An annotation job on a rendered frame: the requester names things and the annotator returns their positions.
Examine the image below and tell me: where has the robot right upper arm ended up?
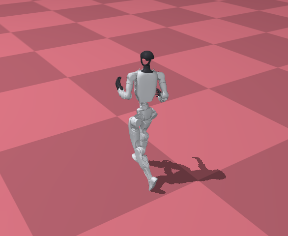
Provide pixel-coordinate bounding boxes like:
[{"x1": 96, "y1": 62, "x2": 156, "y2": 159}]
[{"x1": 157, "y1": 72, "x2": 168, "y2": 99}]

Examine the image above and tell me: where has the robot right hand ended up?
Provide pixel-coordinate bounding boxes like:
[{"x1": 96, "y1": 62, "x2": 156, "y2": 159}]
[{"x1": 155, "y1": 88, "x2": 161, "y2": 97}]

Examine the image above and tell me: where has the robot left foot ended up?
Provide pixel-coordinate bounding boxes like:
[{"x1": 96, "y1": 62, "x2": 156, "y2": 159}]
[{"x1": 148, "y1": 177, "x2": 158, "y2": 191}]

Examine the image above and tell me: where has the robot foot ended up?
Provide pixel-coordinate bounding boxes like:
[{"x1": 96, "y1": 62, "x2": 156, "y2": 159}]
[
  {"x1": 148, "y1": 177, "x2": 158, "y2": 191},
  {"x1": 132, "y1": 153, "x2": 138, "y2": 162}
]

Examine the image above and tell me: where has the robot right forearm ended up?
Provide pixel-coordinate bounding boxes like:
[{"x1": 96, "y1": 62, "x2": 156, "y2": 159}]
[{"x1": 158, "y1": 96, "x2": 168, "y2": 103}]

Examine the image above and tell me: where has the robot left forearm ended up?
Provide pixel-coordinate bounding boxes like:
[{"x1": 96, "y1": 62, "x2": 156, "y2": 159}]
[{"x1": 118, "y1": 88, "x2": 126, "y2": 99}]

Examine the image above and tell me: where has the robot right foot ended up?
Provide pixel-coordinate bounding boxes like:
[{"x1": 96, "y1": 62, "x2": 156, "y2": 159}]
[{"x1": 132, "y1": 153, "x2": 138, "y2": 162}]

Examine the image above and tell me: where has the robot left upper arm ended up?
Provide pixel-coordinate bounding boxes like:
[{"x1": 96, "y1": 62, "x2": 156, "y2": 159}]
[{"x1": 124, "y1": 72, "x2": 137, "y2": 100}]

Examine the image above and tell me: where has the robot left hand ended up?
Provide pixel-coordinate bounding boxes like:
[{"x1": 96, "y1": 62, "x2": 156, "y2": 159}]
[{"x1": 115, "y1": 77, "x2": 123, "y2": 90}]

